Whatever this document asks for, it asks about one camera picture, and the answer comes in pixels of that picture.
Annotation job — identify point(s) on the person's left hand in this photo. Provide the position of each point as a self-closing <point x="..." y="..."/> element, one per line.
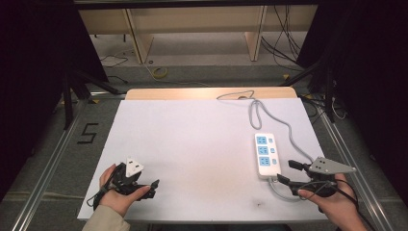
<point x="120" y="200"/>

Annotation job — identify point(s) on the aluminium floor rail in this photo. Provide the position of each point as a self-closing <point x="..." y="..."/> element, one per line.
<point x="352" y="166"/>
<point x="48" y="168"/>

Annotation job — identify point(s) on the wooden table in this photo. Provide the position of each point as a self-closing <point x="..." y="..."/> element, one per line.
<point x="192" y="93"/>

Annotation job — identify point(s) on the black curtain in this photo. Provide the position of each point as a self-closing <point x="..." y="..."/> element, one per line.
<point x="32" y="80"/>
<point x="372" y="80"/>

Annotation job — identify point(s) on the black metal stand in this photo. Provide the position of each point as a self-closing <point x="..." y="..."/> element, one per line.
<point x="68" y="102"/>
<point x="328" y="93"/>

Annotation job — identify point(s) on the white power strip blue sockets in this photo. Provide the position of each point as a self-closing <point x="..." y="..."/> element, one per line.
<point x="267" y="157"/>

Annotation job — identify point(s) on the person's right hand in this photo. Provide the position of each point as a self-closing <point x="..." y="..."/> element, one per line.
<point x="336" y="205"/>

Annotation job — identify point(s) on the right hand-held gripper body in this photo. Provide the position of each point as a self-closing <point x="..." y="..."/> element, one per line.
<point x="330" y="166"/>

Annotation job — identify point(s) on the light wooden desk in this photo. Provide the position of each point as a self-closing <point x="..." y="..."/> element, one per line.
<point x="198" y="19"/>

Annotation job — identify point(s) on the white table cover sheet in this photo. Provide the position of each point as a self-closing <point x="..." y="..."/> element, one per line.
<point x="192" y="144"/>

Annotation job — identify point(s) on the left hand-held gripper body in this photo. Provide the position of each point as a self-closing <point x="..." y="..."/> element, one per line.
<point x="130" y="178"/>

